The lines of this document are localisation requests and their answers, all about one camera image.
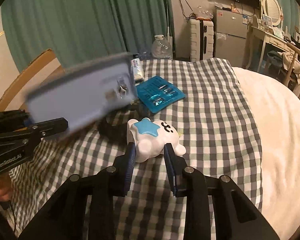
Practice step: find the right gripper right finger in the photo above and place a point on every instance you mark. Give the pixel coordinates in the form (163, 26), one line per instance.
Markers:
(236, 217)

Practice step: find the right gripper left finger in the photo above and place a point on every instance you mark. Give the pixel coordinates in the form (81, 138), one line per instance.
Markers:
(62, 216)

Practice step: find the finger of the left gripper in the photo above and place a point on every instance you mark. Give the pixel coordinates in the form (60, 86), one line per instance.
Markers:
(40, 127)

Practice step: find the light blue case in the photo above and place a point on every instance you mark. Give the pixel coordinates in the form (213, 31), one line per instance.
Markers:
(86, 93)

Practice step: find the white plush toy blue star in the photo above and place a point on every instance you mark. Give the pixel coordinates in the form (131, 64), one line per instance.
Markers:
(150, 137)

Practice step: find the person's left hand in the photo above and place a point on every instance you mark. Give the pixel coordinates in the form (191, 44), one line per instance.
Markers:
(5, 187)

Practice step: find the brown cardboard box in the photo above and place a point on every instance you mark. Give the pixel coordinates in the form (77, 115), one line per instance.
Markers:
(42, 69)

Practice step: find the checkered bed sheet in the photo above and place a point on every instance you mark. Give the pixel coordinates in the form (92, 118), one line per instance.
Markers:
(217, 129)

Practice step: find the white duvet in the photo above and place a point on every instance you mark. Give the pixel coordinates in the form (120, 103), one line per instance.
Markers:
(276, 110)

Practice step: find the green curtain left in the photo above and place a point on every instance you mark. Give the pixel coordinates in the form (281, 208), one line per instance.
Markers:
(82, 30)

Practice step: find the green curtain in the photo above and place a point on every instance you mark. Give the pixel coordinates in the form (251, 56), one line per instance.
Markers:
(82, 30)
(291, 16)

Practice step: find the teal blister pack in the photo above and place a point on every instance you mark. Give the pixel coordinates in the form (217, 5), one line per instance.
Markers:
(157, 93)

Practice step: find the wooden chair with clothes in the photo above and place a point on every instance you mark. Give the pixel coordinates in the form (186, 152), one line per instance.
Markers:
(285, 67)

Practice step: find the large clear water bottle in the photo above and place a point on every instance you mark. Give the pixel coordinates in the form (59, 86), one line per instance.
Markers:
(161, 48)

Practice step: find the white suitcase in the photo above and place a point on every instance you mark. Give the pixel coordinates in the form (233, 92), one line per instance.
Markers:
(201, 39)

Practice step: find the silver mini fridge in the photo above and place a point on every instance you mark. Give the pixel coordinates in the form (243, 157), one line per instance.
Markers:
(230, 36)

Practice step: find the green curtain right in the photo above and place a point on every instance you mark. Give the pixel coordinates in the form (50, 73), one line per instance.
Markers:
(291, 16)

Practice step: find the oval vanity mirror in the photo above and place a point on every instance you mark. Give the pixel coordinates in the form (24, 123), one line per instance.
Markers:
(273, 10)

